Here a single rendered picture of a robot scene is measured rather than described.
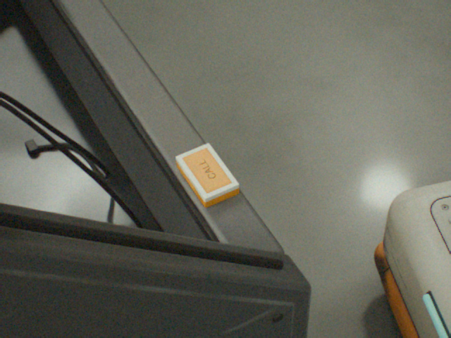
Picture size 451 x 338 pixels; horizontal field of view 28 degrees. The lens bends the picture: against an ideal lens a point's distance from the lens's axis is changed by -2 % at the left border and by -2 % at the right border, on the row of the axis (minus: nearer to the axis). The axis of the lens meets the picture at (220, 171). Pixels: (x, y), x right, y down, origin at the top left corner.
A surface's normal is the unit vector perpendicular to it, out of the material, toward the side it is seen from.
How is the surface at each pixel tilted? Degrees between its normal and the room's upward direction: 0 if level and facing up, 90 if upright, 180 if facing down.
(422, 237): 28
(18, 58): 0
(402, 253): 90
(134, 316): 90
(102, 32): 0
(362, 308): 0
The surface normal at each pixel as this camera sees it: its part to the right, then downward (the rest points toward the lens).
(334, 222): -0.03, -0.65
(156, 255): 0.58, -0.73
